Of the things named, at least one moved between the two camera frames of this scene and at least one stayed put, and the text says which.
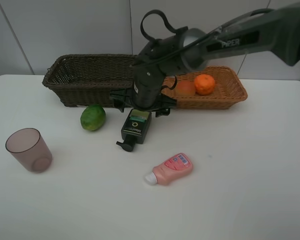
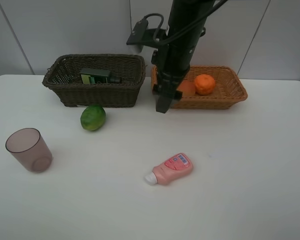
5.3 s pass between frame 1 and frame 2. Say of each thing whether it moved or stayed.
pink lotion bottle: stayed
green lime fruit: stayed
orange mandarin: stayed
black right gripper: moved
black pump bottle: moved
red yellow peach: stayed
